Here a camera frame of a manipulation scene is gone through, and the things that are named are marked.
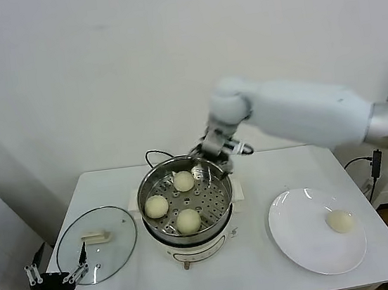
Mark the white electric cooking pot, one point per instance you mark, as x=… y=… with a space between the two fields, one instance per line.
x=200 y=254

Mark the white wall socket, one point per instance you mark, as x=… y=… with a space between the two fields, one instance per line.
x=365 y=187

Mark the round glass pot lid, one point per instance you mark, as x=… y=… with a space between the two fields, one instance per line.
x=112 y=232

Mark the large white plate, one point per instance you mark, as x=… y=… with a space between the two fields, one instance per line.
x=296 y=231

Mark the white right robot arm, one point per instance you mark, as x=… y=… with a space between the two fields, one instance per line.
x=300 y=114

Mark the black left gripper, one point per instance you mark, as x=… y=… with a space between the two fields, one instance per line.
x=52 y=286

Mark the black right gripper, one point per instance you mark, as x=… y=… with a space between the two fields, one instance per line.
x=213 y=156

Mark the white steamed baozi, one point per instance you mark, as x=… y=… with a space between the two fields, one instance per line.
x=188 y=220
x=339 y=222
x=183 y=181
x=156 y=206

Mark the stainless steel steamer basket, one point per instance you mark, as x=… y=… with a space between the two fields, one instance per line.
x=215 y=199

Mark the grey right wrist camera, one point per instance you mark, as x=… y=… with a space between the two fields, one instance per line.
x=213 y=142

